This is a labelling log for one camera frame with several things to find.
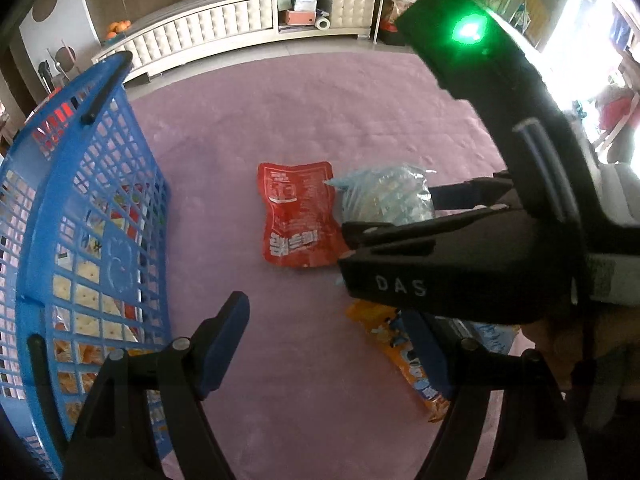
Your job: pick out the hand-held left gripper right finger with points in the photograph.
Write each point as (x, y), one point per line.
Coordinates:
(425, 355)

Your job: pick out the brown round-top stand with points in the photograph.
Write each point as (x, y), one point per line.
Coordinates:
(62, 57)

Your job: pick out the orange snack packet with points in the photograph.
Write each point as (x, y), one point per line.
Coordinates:
(385, 332)

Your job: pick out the orange flat box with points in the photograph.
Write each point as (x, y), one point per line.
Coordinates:
(300, 18)

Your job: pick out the pale blue snack packet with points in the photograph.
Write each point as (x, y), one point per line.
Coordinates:
(495, 336)

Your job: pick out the red gift bag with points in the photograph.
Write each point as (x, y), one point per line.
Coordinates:
(60, 116)

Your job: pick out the red pink bundle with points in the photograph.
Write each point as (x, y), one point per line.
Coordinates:
(617, 110)

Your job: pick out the yellow orange snack bag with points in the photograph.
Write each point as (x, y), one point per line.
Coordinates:
(75, 375)

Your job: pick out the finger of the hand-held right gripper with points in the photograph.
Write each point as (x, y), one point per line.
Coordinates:
(465, 192)
(400, 232)

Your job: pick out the light blue candy bag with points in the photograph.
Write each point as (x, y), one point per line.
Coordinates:
(380, 195)

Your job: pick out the blue plastic basket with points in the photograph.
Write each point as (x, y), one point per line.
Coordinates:
(120, 180)

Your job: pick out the red snack pouch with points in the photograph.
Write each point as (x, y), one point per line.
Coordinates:
(295, 210)

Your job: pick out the white teal box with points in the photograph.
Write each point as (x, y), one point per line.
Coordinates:
(305, 3)

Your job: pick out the brown round wall decor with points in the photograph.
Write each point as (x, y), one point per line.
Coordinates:
(45, 2)

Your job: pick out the pile of oranges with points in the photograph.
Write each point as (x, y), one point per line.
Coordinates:
(117, 30)

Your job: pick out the green cracker packet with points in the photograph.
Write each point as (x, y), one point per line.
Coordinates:
(82, 300)

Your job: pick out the white tufted TV cabinet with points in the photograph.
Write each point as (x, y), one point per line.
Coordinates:
(200, 25)

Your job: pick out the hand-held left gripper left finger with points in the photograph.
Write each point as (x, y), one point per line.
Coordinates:
(225, 345)

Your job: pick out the white tape roll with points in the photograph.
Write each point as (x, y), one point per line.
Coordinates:
(322, 23)

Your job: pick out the person's right hand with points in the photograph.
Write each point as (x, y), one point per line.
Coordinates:
(550, 345)

